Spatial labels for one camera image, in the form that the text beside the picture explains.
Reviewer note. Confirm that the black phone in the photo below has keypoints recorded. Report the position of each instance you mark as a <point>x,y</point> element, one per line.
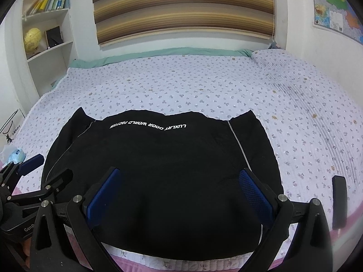
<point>339,201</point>

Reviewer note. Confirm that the pink bed sheet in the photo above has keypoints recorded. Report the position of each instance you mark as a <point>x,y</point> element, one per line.
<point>344,249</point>

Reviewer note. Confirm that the white printed paper bag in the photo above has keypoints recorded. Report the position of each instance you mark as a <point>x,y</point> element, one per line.
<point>12,124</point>

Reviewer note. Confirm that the yellow globe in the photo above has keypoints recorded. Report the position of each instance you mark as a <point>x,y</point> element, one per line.
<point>32,39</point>

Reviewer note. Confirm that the floral pillow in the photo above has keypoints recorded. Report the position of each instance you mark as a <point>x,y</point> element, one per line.
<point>283,58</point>

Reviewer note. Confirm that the wall map poster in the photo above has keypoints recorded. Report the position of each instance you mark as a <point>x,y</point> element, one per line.
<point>331,2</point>

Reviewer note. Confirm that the light blue crumpled wrapper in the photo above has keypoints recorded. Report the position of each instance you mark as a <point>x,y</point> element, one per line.
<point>16,155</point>

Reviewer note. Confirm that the brown striped window blind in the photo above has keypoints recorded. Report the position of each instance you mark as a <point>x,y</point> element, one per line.
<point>181,8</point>

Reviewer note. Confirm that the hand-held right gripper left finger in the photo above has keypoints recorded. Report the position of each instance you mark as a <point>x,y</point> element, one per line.
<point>103,195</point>

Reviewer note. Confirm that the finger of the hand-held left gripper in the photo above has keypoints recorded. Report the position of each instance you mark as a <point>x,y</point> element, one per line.
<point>31,161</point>
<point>59,180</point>

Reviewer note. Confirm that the black hoodie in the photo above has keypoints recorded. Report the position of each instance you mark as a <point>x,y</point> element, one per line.
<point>170,175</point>

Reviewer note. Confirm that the green bed sheet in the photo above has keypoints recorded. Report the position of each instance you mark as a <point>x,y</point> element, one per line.
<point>158,57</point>

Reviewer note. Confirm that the black box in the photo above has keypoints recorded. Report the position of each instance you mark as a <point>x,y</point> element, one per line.
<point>54,36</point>

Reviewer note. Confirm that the white floral bedspread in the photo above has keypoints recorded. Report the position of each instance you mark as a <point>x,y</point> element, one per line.
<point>198,85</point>

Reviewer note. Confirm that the white bookshelf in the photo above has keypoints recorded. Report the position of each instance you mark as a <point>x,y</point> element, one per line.
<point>66,48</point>

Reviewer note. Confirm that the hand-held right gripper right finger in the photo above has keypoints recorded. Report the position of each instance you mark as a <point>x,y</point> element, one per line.
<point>255,195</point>

